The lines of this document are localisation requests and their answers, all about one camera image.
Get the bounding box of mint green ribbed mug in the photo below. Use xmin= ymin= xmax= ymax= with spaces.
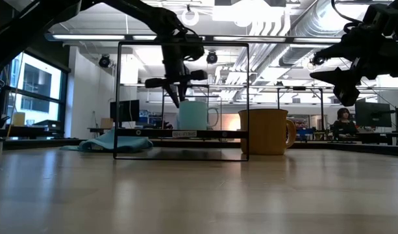
xmin=178 ymin=100 xmax=220 ymax=131

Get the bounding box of yellow mug with black rim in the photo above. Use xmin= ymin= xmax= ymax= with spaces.
xmin=238 ymin=108 xmax=297 ymax=156

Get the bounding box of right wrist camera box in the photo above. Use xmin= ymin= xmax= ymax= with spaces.
xmin=362 ymin=3 xmax=398 ymax=35

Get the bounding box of black desk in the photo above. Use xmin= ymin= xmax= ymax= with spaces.
xmin=0 ymin=125 xmax=66 ymax=152

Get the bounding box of black case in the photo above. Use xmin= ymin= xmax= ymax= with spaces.
xmin=32 ymin=119 xmax=62 ymax=131

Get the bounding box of black wire rack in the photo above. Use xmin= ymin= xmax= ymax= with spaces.
xmin=112 ymin=40 xmax=251 ymax=162

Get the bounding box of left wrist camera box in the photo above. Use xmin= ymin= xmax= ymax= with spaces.
xmin=182 ymin=34 xmax=205 ymax=62

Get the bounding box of light blue cloth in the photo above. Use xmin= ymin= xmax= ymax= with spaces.
xmin=59 ymin=127 xmax=154 ymax=154

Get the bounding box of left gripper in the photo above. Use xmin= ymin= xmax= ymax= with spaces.
xmin=144 ymin=44 xmax=208 ymax=109

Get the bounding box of yellow container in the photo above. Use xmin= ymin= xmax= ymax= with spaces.
xmin=12 ymin=112 xmax=26 ymax=127

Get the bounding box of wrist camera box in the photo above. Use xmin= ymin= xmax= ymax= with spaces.
xmin=362 ymin=3 xmax=398 ymax=35
xmin=182 ymin=34 xmax=205 ymax=62

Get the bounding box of black table edge rail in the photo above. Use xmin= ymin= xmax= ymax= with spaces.
xmin=0 ymin=138 xmax=398 ymax=157

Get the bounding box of white ring ceiling fixture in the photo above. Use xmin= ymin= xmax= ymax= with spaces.
xmin=181 ymin=8 xmax=200 ymax=27

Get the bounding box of person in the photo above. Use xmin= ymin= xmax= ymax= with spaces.
xmin=331 ymin=107 xmax=359 ymax=141

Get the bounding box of silver round ceiling duct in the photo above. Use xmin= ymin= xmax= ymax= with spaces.
xmin=279 ymin=0 xmax=365 ymax=68

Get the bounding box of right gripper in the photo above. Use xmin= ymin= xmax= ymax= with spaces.
xmin=310 ymin=23 xmax=398 ymax=107

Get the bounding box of long ceiling light strip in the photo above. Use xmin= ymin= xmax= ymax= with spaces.
xmin=52 ymin=34 xmax=125 ymax=41
xmin=213 ymin=35 xmax=286 ymax=42
xmin=292 ymin=37 xmax=342 ymax=44

